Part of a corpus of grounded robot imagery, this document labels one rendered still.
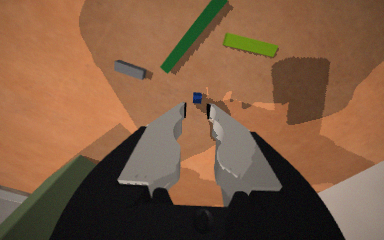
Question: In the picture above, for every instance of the small blue cube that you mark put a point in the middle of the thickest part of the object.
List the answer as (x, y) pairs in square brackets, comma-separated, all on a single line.
[(197, 97)]

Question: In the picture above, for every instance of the lime green rod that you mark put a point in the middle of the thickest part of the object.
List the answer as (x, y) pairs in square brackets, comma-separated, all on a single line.
[(249, 44)]

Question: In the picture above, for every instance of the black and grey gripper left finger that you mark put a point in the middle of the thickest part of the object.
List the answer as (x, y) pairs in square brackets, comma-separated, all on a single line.
[(149, 158)]

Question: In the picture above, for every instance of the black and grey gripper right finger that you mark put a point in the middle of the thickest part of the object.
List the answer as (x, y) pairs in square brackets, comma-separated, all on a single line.
[(246, 162)]

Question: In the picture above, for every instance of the dark green rod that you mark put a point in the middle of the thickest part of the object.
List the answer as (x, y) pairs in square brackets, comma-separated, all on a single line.
[(192, 34)]

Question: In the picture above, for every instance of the grey rectangular bar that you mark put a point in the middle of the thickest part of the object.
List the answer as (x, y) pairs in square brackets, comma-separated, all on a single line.
[(129, 69)]

